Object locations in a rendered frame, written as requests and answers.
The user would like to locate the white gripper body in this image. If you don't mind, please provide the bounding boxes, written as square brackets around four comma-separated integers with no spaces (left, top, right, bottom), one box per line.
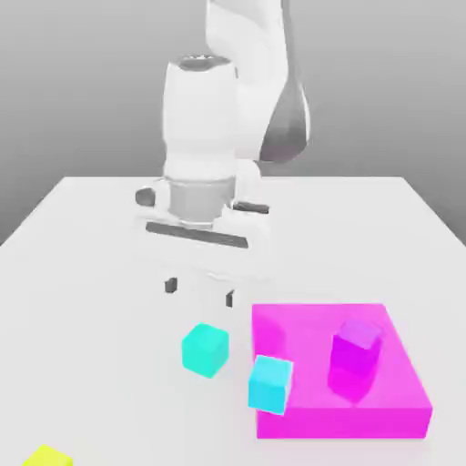
[131,212,273,284]

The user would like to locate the small teal cube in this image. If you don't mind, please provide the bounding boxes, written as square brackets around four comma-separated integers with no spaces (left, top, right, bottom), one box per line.
[180,322,231,380]

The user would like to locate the small cyan cube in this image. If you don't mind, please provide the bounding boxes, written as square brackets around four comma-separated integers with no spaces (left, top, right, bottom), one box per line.
[247,355,295,417]

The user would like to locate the small purple cube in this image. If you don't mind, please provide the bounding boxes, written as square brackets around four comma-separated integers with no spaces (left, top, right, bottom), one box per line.
[326,318,384,404]

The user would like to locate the small yellow cube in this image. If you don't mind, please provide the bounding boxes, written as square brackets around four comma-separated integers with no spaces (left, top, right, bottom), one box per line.
[20,443,75,466]

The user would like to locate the large magenta box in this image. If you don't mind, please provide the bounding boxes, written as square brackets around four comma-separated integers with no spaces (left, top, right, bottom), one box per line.
[250,302,434,441]

